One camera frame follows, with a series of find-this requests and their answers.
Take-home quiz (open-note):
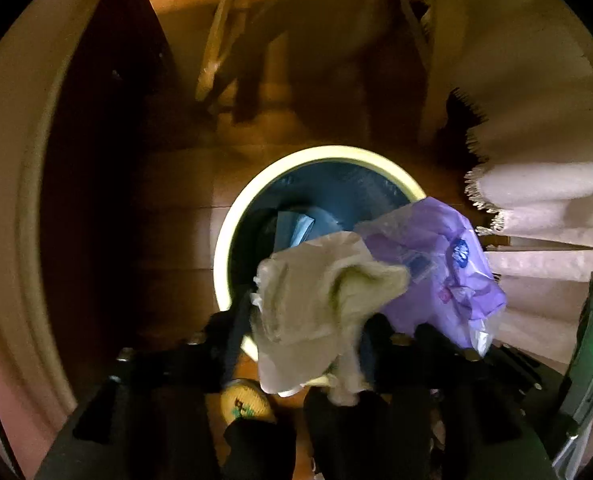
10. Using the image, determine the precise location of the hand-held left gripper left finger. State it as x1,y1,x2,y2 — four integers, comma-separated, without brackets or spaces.
34,289,258,480

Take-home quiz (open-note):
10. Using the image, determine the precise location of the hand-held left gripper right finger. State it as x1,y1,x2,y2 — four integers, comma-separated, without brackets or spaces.
305,314,558,480

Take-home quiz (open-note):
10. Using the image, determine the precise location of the white tissue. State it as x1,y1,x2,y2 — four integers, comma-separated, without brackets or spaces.
250,232,412,408

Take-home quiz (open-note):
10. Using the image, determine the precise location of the purple plastic wrapper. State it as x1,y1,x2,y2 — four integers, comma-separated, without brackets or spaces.
355,196,508,361

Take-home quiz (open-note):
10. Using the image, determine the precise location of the cream rimmed trash bin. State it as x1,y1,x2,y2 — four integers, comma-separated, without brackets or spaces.
214,145,429,398

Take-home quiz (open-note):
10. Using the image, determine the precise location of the yellow slipper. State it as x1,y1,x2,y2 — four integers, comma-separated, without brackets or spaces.
220,379,277,423

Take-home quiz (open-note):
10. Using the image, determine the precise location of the person's dark trouser leg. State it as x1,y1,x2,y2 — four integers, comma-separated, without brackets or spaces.
223,417,298,480

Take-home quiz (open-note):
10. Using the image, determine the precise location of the white fringed cloth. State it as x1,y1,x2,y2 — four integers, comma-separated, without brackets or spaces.
391,0,593,376

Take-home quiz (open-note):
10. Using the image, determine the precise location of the wooden chair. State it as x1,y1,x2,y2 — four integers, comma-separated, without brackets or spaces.
194,0,432,126

